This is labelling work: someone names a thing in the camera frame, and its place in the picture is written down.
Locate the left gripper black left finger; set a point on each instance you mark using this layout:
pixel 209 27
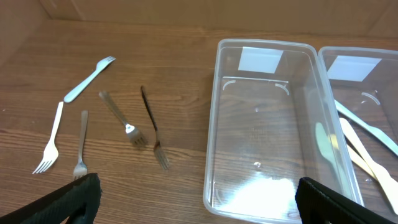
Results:
pixel 76 202

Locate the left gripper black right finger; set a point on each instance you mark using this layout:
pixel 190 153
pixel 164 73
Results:
pixel 317 203

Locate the yellow plastic knife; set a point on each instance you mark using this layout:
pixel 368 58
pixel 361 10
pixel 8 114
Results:
pixel 356 158

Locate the teal plastic knife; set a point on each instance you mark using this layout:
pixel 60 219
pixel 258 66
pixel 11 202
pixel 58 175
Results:
pixel 327 151

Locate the white plastic knife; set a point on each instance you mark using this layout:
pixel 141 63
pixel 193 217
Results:
pixel 388 184

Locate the pale grey-blue plastic knife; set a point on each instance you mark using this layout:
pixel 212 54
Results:
pixel 379 134

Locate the clear plastic container left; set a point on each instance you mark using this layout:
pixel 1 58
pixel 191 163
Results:
pixel 267 97

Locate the clear plastic container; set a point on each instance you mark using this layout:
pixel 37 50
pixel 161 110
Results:
pixel 364 85
pixel 267 97

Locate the clear plastic container right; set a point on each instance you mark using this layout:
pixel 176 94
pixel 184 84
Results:
pixel 364 85

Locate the white plastic fork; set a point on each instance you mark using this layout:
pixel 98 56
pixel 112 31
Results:
pixel 50 154

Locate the wide metal fork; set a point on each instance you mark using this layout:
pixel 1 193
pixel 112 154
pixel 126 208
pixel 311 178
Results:
pixel 135 136

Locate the dark metal fork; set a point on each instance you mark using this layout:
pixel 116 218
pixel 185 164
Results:
pixel 158 151

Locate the pale blue plastic fork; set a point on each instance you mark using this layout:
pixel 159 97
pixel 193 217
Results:
pixel 100 66

